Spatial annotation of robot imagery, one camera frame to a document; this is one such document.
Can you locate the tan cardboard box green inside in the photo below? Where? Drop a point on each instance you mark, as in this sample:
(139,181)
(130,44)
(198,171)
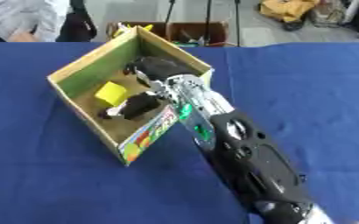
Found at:
(98,70)

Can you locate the person's hand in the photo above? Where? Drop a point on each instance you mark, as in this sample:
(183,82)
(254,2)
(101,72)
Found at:
(21,37)

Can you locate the black bag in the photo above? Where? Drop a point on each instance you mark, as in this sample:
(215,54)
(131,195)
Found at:
(78,26)

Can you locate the brown cardboard box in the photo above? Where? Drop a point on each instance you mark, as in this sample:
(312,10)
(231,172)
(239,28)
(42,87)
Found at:
(195,30)
(157,29)

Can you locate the yellow bag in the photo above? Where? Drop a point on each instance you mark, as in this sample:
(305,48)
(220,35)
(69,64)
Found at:
(287,10)

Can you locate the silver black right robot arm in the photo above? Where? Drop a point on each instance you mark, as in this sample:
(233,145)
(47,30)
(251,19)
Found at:
(249,151)

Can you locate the yellow block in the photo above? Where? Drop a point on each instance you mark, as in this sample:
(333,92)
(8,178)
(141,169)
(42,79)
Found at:
(111,93)

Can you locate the beige patterned bag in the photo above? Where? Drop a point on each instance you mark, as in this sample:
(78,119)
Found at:
(330,11)

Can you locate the black tripod leg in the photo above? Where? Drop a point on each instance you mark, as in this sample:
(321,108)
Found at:
(207,20)
(169,11)
(237,23)

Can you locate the person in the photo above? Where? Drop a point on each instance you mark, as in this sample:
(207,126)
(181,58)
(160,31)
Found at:
(14,14)

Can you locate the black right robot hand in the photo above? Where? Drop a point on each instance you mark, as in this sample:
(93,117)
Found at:
(157,67)

